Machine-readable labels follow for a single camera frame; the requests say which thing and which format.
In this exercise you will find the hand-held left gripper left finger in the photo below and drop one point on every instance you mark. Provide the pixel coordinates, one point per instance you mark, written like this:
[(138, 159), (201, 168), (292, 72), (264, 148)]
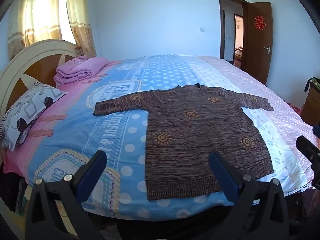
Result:
[(93, 170)]

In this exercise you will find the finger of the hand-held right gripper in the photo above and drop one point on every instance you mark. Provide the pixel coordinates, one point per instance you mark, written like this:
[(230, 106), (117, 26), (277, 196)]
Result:
[(311, 152)]

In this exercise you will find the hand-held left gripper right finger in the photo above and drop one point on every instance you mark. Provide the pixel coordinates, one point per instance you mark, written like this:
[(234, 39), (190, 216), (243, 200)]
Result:
[(222, 172)]

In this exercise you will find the brown knitted sweater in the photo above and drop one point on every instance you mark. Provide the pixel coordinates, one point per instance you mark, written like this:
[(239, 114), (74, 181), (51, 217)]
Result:
[(200, 130)]

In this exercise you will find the dark clothes pile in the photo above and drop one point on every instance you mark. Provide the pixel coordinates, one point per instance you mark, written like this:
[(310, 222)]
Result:
[(10, 192)]

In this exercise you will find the printed bed sheet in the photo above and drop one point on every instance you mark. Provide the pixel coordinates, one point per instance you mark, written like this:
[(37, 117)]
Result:
[(120, 142)]

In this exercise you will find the red checked bag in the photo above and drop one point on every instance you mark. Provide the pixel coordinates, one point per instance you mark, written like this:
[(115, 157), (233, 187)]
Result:
[(296, 109)]

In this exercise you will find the patterned pillow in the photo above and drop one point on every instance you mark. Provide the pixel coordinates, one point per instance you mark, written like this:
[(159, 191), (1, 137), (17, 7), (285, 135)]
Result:
[(27, 110)]

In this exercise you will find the folded pink blanket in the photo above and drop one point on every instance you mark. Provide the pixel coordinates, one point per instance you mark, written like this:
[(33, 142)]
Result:
[(80, 67)]

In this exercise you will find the brown wooden door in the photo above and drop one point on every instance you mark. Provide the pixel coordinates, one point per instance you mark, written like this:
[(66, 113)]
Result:
[(257, 55)]

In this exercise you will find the cream wooden headboard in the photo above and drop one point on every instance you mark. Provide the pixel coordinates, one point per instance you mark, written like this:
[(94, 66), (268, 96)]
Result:
[(37, 52)]

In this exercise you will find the red paper door decoration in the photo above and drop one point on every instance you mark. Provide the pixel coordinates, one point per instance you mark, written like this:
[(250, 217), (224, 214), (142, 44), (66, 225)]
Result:
[(260, 23)]

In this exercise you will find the yellow patterned curtain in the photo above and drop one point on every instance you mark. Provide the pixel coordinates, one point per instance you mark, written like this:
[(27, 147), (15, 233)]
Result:
[(37, 17), (80, 17)]

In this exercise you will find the window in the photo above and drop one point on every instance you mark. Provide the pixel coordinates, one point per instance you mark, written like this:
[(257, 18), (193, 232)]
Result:
[(65, 17)]

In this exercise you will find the brown door frame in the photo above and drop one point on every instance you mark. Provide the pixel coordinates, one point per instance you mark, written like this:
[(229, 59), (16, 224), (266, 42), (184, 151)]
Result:
[(220, 17)]

